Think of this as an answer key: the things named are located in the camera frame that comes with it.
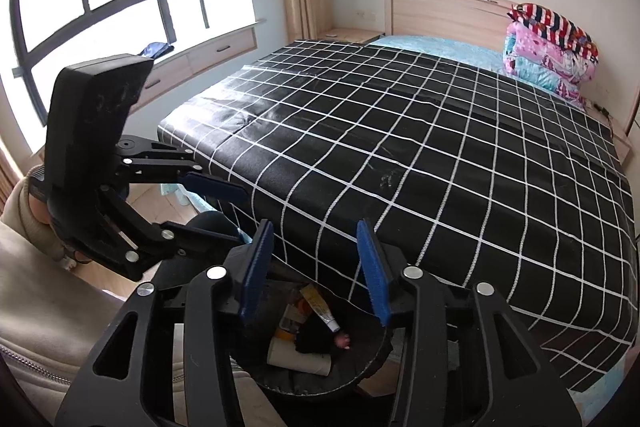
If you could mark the blue cloth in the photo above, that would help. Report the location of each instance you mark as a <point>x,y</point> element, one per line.
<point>156,50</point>

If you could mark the light wooden nightstand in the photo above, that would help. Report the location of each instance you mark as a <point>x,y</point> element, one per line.
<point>350,35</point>

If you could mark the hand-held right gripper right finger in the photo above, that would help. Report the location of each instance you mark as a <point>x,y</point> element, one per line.
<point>372,272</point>

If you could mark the red blue striped pillow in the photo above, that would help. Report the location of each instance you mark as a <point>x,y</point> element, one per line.
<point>555,24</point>

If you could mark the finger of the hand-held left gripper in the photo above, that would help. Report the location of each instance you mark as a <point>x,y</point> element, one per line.
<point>195,242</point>
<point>215,187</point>

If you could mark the black round bin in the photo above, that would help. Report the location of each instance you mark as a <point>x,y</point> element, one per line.
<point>310,382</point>

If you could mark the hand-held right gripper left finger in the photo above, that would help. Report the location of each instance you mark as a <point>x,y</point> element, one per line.
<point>257,267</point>

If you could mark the person's left forearm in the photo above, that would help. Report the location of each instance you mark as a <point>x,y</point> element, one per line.
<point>30,267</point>

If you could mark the light wooden headboard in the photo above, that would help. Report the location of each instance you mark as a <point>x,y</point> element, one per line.
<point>440,9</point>

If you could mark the window bench drawer cabinet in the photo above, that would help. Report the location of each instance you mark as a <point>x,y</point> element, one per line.
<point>210,54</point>

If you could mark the white cardboard tube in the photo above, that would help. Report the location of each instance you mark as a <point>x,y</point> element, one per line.
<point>295,355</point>

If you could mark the black knitted plush doll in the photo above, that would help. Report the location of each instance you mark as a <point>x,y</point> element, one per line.
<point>312,337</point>

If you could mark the person's beige jacket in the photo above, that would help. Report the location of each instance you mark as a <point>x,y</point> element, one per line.
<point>50,387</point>

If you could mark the folded pink printed quilts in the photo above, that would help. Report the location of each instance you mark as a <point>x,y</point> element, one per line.
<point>545,62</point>

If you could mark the white ointment tube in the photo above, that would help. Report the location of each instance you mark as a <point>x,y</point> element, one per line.
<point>318,307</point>

